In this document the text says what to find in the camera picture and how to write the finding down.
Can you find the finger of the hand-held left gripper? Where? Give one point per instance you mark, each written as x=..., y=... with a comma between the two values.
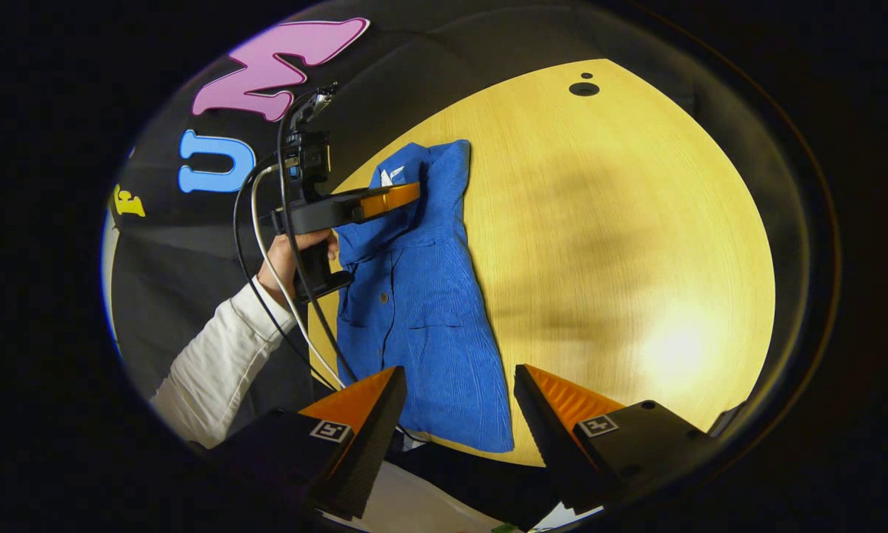
x=388, y=198

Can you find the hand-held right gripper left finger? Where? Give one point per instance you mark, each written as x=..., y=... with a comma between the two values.
x=377, y=437

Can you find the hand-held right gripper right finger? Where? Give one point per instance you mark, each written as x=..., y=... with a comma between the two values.
x=543, y=437

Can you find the blue button shirt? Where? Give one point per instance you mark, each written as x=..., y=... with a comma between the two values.
x=421, y=311

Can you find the white cloth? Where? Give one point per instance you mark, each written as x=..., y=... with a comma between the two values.
x=429, y=511

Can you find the black backdrop cloth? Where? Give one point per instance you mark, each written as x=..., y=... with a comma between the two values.
x=162, y=259

